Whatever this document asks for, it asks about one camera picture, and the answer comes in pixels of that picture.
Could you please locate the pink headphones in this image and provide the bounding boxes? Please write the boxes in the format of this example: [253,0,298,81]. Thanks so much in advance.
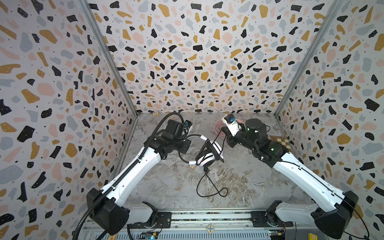
[214,119,226,139]

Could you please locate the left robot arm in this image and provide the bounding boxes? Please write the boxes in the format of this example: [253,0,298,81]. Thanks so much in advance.
[85,119,192,236]

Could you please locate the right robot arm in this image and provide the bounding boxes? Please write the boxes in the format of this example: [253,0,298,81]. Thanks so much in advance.
[222,114,359,239]

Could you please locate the wooden chessboard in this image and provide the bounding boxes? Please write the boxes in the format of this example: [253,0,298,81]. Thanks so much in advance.
[270,136,292,151]

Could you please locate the yellow block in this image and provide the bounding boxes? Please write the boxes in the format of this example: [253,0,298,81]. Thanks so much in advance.
[308,233,318,240]

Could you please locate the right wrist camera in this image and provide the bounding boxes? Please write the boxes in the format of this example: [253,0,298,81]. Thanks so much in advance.
[222,113,244,137]

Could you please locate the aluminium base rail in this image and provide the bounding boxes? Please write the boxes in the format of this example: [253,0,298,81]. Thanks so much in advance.
[82,208,340,240]

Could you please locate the wooden tile on rail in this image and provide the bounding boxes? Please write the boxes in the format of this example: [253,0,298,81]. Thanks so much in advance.
[206,224,215,234]

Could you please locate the black corrugated cable conduit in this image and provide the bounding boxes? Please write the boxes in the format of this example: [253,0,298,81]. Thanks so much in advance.
[71,111,184,240]

